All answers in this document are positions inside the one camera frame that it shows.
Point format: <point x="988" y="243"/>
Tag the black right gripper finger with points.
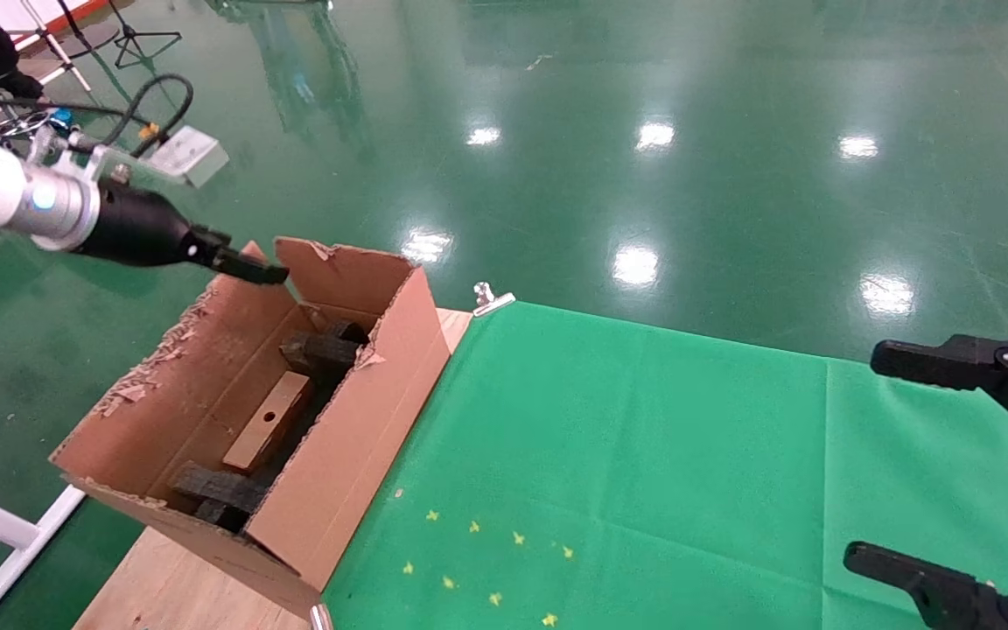
<point x="976" y="363"/>
<point x="950" y="595"/>

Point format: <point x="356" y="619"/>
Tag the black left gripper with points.
<point x="136" y="227"/>

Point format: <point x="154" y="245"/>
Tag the small brown cardboard box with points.
<point x="263" y="429"/>

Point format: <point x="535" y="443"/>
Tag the large open cardboard carton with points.
<point x="338" y="472"/>

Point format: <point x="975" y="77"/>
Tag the black foam block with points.
<point x="348" y="331"/>
<point x="320" y="350"/>
<point x="215" y="486"/>

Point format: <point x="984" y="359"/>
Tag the black microphone tripod stand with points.
<point x="129" y="35"/>

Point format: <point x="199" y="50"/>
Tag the chrome swivel stool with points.
<point x="18" y="125"/>

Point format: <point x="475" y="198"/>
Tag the green cloth mat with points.
<point x="644" y="455"/>

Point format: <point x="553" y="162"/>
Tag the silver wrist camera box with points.
<point x="189" y="156"/>

